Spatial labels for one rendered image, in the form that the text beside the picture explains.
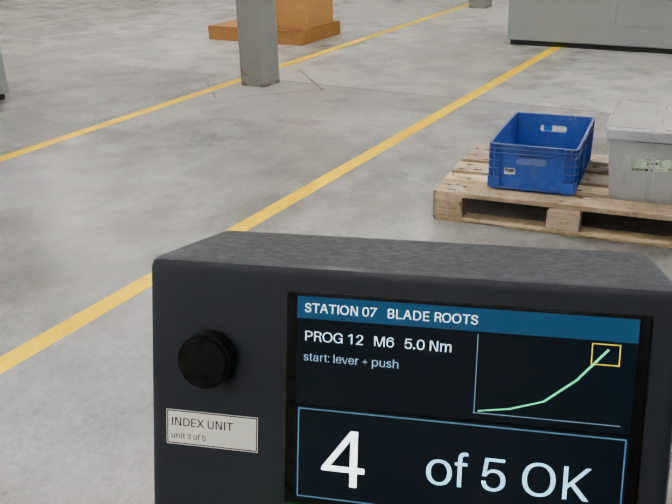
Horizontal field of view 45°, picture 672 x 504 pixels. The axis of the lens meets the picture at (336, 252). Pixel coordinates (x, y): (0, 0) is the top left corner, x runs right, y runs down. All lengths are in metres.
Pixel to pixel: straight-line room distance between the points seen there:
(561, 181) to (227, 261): 3.40
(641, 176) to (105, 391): 2.38
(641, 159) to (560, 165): 0.34
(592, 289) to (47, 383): 2.51
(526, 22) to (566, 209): 4.83
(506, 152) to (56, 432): 2.28
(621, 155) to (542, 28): 4.71
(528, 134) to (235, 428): 3.98
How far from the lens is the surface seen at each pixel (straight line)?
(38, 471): 2.43
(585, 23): 8.21
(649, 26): 8.09
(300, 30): 8.62
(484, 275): 0.39
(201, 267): 0.41
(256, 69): 6.72
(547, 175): 3.78
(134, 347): 2.92
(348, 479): 0.42
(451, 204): 3.80
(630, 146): 3.70
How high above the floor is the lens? 1.42
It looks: 24 degrees down
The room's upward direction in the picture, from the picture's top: 2 degrees counter-clockwise
